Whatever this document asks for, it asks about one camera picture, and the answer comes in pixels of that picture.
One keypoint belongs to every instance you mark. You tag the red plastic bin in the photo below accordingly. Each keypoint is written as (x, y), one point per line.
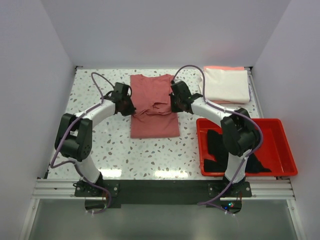
(274, 153)

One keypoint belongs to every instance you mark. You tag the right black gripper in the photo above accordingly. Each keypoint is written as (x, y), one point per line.
(174, 109)

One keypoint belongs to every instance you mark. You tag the folded light pink shirt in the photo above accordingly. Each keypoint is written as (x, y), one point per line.
(225, 67)

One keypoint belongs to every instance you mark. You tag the folded white t shirt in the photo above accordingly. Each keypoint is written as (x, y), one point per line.
(225, 85)

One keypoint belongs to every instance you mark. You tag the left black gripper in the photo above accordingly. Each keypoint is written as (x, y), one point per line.
(131, 110)

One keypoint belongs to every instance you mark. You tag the pink polo shirt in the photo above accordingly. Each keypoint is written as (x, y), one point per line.
(153, 116)

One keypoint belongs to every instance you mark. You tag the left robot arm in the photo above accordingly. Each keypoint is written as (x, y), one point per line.
(73, 143)

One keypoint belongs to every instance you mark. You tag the aluminium front rail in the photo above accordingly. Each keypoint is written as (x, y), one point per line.
(262, 188)

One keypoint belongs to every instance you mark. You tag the black clothes in bin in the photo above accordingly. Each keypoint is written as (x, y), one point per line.
(217, 149)

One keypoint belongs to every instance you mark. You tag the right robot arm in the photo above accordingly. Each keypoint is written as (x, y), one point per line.
(241, 135)

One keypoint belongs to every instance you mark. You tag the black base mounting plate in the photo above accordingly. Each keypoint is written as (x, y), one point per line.
(115, 193)

